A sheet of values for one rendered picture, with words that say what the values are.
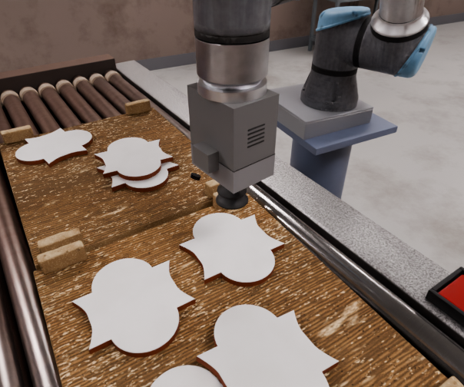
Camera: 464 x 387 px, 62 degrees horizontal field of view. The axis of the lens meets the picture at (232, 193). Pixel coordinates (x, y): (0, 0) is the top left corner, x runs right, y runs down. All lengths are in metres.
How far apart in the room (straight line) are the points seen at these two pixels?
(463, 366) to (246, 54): 0.42
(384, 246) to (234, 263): 0.24
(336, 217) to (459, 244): 1.59
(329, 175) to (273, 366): 0.76
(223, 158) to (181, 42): 3.87
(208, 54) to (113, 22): 3.67
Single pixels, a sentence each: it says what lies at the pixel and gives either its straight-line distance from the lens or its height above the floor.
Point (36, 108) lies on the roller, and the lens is 1.14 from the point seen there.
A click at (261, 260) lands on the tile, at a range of 0.54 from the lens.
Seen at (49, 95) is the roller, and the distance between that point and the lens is 1.21.
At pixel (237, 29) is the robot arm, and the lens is 0.38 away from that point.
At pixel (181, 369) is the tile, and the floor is 0.95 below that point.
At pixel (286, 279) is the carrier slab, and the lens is 0.53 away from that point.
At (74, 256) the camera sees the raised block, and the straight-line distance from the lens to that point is 0.58.
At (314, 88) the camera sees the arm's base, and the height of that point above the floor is 0.97.
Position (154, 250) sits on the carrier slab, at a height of 0.94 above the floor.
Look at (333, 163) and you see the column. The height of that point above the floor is 0.77.
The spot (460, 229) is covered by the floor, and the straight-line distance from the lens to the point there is 2.32.
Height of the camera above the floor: 1.33
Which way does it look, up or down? 36 degrees down
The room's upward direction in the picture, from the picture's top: straight up
